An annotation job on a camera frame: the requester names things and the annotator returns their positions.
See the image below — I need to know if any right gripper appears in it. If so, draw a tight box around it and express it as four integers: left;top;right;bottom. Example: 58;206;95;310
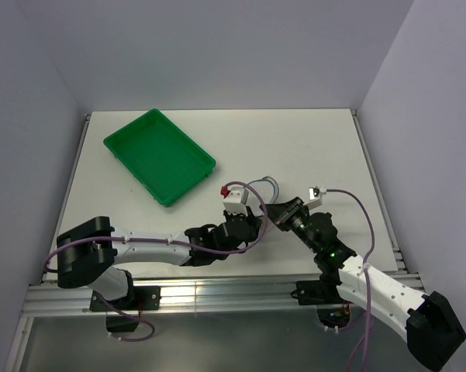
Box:
260;196;320;253

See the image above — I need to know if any white mesh laundry bag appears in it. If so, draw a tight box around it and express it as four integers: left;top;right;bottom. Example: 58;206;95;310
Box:
247;176;280;216

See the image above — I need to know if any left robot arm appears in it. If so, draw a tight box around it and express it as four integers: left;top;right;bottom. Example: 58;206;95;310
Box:
55;208;265;309

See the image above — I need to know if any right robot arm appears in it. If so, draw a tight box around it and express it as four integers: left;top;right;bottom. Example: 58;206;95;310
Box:
262;198;466;371

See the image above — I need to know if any green plastic tray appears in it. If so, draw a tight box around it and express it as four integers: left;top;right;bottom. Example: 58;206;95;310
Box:
103;108;216;207

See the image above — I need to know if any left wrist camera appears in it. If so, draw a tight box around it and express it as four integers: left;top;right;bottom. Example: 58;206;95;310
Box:
220;186;249;215

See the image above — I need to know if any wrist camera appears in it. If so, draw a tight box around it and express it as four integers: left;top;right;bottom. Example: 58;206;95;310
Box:
220;186;249;215
305;186;327;210

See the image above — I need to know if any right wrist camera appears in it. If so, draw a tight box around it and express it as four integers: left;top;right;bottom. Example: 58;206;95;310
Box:
305;186;327;210

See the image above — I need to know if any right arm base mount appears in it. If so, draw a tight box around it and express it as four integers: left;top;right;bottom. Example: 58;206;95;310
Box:
290;279;370;307

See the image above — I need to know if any aluminium frame rail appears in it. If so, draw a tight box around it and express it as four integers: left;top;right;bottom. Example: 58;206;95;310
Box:
21;270;427;317

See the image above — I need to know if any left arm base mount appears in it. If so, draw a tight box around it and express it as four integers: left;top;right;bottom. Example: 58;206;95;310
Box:
89;286;161;333

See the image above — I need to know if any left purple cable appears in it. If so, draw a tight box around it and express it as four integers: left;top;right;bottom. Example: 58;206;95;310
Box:
42;181;268;343

